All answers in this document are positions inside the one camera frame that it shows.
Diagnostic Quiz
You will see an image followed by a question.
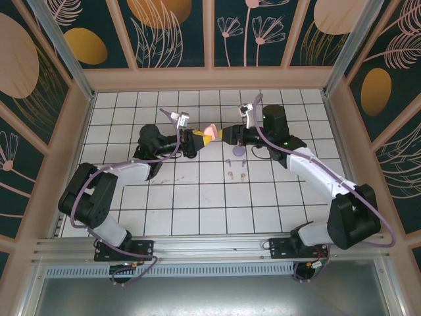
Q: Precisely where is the pink earbud charging case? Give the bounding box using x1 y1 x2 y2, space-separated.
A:
203 124 218 142

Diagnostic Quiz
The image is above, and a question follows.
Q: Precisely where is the black controller board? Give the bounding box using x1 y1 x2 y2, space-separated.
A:
108 261 145 285

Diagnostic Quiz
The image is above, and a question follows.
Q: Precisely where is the green controller board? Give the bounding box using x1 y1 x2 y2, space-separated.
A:
293 257 330 282

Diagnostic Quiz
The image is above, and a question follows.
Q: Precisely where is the grey metal sheet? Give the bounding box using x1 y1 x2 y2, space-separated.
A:
32 276 405 316

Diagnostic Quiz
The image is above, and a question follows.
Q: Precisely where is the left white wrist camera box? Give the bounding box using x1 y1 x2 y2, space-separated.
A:
170 111 191 130

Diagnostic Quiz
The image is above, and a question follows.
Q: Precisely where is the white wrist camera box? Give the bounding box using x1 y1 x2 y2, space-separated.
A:
236 103 256 130
170 111 191 130

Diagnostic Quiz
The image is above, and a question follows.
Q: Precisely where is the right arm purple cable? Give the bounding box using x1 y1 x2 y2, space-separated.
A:
253 93 395 283

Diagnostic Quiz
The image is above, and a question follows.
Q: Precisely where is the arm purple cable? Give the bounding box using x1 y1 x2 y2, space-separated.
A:
253 93 395 283
70 107 184 287

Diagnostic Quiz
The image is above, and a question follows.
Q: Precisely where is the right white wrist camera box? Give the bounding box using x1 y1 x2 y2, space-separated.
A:
236 103 256 130

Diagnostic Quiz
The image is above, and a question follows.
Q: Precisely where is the aluminium table edge rail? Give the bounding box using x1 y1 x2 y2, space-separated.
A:
320 90 374 235
52 93 96 238

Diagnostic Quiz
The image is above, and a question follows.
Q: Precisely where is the aluminium frame post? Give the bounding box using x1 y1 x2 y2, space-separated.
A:
322 0 392 96
26 0 97 101

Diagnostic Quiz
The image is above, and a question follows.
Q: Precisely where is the aluminium mounting rail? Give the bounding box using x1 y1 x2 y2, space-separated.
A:
31 232 394 264

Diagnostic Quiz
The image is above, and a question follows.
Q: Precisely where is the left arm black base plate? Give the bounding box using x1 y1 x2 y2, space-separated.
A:
94 239 155 263

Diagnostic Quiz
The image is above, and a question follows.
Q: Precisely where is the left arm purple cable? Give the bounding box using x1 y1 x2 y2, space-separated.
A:
70 107 184 287

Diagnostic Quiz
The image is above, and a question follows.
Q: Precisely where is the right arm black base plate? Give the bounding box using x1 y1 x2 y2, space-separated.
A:
268 237 330 261

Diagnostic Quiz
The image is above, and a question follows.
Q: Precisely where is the white slotted cable duct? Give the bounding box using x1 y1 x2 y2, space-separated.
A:
45 263 297 278

